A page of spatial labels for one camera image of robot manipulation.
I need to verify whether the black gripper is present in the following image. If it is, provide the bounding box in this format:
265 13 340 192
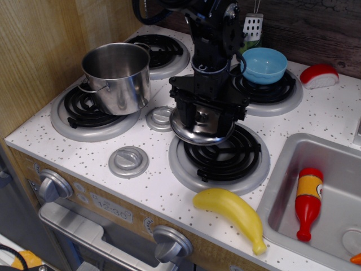
169 63 249 138

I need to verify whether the stainless steel pot lid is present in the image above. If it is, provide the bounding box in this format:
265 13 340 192
170 106 235 146

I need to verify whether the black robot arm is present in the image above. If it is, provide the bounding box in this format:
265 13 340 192
132 1 250 145

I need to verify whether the silver stovetop knob middle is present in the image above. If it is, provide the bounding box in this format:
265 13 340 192
146 106 173 132

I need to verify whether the silver stovetop knob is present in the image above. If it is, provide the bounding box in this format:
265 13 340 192
108 146 149 178
146 106 173 132

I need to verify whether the front right black burner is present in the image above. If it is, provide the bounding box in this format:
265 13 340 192
168 124 270 195

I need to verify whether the black burner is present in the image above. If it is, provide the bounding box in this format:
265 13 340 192
168 124 270 195
126 34 190 80
50 86 140 142
232 71 303 117

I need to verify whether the back left black burner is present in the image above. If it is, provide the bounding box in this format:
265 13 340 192
126 34 190 80

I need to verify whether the back right black burner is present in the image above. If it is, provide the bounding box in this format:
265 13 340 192
232 71 303 117

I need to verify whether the blue plastic bowl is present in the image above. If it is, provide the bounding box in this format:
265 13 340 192
240 47 288 85

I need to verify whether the green toy can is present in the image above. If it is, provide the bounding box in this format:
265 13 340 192
240 34 262 54

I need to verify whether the yellow toy banana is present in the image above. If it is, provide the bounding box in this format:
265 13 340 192
192 188 267 256

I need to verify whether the silver stovetop knob front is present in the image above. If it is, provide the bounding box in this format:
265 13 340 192
108 146 149 178

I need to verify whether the hanging slotted spatula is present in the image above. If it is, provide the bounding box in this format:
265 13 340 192
243 1 263 42

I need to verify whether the red white toy sushi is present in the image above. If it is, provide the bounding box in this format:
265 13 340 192
300 64 339 89

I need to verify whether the red toy ketchup bottle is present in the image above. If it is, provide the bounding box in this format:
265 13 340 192
295 168 323 242

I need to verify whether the front left black burner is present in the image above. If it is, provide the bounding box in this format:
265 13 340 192
50 86 140 142

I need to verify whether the silver oven knob right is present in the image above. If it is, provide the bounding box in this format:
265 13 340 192
153 225 193 263

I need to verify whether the silver oven knob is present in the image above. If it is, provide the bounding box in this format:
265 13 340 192
153 225 193 263
39 169 73 203

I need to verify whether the silver oven knob left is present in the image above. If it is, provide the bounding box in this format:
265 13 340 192
39 169 73 203

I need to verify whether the metal sink basin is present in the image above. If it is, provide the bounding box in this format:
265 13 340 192
257 133 360 270

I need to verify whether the orange toy carrot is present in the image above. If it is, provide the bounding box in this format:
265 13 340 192
350 253 361 265

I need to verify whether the yellow cloth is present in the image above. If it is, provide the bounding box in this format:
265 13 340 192
11 250 43 270

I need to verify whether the silver oven door handle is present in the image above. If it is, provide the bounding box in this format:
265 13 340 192
38 203 178 270

